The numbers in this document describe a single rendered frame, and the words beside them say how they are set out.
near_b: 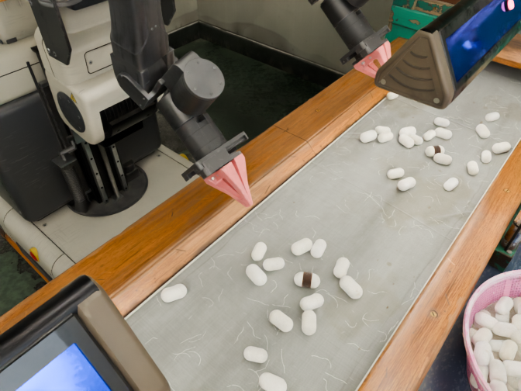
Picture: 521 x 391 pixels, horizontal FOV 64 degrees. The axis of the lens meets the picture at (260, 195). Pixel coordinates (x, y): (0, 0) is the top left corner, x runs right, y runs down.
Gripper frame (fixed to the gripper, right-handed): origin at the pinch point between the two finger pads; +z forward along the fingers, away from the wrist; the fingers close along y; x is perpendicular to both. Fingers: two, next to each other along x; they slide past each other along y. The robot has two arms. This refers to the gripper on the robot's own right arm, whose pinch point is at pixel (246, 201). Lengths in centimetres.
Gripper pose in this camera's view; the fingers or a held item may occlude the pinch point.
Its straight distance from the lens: 64.4
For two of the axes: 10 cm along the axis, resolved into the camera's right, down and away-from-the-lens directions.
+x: -5.0, 2.4, 8.3
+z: 5.7, 8.1, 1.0
